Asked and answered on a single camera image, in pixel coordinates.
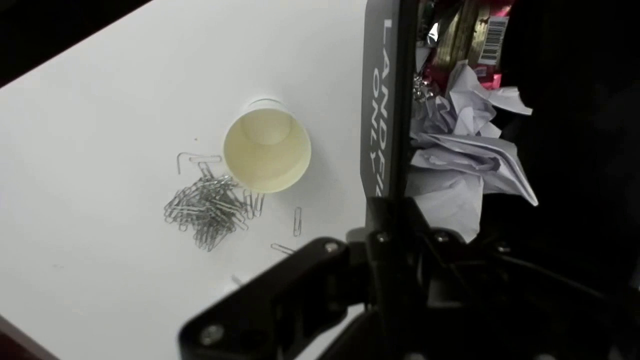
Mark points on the pile of paper clips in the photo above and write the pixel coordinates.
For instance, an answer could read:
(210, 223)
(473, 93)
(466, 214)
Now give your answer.
(215, 205)

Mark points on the red snack wrapper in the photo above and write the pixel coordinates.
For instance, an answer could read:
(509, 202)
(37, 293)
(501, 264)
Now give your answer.
(460, 30)

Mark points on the white paper cup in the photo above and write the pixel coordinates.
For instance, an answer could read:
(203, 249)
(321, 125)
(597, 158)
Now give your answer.
(266, 149)

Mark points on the black landfill bin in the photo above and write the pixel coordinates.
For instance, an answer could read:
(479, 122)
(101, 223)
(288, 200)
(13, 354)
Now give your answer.
(577, 64)

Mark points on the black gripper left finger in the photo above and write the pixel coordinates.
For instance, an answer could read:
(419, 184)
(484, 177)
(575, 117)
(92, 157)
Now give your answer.
(285, 309)

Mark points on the crumpled white paper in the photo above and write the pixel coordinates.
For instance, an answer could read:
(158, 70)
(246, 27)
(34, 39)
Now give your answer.
(460, 154)

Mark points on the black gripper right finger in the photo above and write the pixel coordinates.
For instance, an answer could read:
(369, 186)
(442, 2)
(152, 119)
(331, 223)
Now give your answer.
(408, 233)

